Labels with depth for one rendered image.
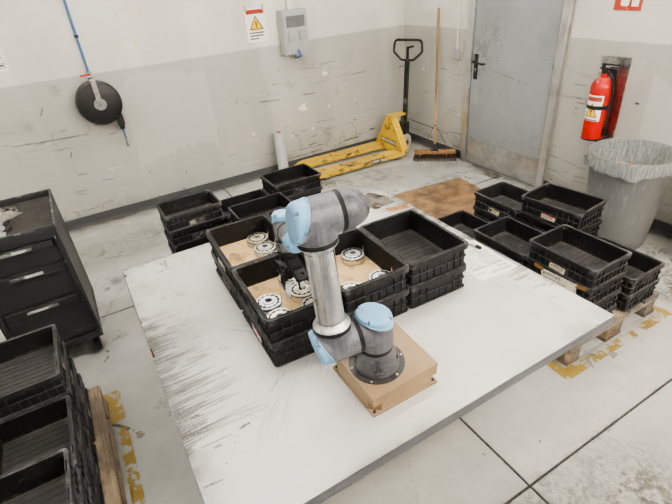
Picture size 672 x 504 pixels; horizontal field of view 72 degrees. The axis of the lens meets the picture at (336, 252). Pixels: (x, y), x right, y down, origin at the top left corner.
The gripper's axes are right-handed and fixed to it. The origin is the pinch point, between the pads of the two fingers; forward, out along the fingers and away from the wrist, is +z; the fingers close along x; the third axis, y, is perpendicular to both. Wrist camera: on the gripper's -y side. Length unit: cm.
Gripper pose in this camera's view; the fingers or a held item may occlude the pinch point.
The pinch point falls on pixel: (295, 294)
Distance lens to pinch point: 184.5
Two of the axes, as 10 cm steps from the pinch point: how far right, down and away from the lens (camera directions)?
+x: -8.3, 3.4, -4.3
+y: -5.5, -4.0, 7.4
